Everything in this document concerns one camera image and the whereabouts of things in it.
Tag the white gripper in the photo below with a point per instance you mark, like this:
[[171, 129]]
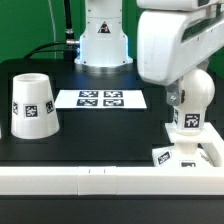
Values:
[[173, 37]]

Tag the white lamp bulb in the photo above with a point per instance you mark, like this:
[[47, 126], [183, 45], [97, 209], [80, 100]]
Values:
[[197, 90]]

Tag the white lamp base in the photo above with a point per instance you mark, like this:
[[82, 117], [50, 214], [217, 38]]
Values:
[[185, 151]]

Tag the white lamp shade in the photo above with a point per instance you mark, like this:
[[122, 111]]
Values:
[[33, 111]]

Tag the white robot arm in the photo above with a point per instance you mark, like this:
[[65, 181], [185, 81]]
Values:
[[103, 45]]

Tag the white marker sheet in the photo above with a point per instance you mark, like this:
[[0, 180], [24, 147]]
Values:
[[100, 99]]

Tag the white right fence rail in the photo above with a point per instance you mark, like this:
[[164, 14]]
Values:
[[213, 144]]

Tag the white fence rail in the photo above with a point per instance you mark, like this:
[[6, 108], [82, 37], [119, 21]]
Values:
[[110, 181], [213, 144]]

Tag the black cable connector post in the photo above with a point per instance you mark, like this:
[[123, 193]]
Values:
[[69, 34]]

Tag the white front fence rail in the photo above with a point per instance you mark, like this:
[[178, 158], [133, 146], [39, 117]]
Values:
[[110, 181]]

